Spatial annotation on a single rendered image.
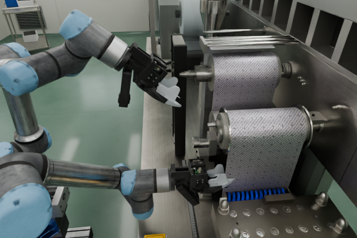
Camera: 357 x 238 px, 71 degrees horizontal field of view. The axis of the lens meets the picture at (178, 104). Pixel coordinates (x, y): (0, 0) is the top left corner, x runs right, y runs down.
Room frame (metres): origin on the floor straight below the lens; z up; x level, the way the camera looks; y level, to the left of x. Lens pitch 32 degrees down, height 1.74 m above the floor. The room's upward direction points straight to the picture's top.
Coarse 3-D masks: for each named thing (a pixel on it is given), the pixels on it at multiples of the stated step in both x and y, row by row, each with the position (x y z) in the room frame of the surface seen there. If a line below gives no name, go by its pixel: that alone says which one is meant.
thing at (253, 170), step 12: (228, 156) 0.57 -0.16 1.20; (240, 156) 0.58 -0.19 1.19; (252, 156) 0.58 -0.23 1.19; (264, 156) 0.58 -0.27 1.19; (276, 156) 0.59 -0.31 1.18; (288, 156) 0.59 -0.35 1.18; (228, 168) 0.57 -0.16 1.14; (240, 168) 0.58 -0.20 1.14; (252, 168) 0.58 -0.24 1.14; (264, 168) 0.58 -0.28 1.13; (276, 168) 0.59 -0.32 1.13; (288, 168) 0.59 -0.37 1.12; (240, 180) 0.58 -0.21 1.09; (252, 180) 0.58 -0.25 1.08; (264, 180) 0.58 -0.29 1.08; (276, 180) 0.59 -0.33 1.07; (288, 180) 0.59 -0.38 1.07; (240, 192) 0.58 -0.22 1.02
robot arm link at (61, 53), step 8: (56, 48) 0.61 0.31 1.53; (64, 48) 0.61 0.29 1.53; (56, 56) 0.58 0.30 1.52; (64, 56) 0.59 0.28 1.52; (72, 56) 0.60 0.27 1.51; (64, 64) 0.58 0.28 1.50; (72, 64) 0.60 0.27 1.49; (80, 64) 0.62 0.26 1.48; (64, 72) 0.58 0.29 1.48; (72, 72) 0.61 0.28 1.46
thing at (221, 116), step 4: (220, 116) 0.64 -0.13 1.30; (224, 116) 0.63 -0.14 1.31; (304, 116) 0.64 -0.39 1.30; (224, 120) 0.61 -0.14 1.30; (224, 124) 0.60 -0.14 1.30; (224, 128) 0.59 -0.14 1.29; (224, 132) 0.59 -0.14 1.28; (224, 136) 0.58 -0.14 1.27; (224, 140) 0.58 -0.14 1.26; (304, 140) 0.60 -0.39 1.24; (220, 144) 0.61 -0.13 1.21; (224, 144) 0.58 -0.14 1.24; (220, 148) 0.60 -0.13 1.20; (224, 148) 0.59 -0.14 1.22
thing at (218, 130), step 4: (216, 120) 0.65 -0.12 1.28; (220, 120) 0.64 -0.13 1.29; (216, 124) 0.64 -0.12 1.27; (220, 124) 0.62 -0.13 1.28; (216, 128) 0.64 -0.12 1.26; (220, 128) 0.61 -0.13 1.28; (216, 132) 0.63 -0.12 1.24; (220, 132) 0.60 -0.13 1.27; (216, 136) 0.63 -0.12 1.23; (220, 136) 0.60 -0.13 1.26; (216, 140) 0.63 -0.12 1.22; (220, 140) 0.60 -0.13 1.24
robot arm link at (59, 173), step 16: (0, 160) 0.43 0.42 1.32; (16, 160) 0.43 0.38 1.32; (32, 160) 0.47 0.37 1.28; (48, 160) 0.50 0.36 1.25; (64, 160) 0.55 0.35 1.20; (48, 176) 0.48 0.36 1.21; (64, 176) 0.50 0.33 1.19; (80, 176) 0.53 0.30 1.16; (96, 176) 0.56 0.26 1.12; (112, 176) 0.59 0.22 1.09
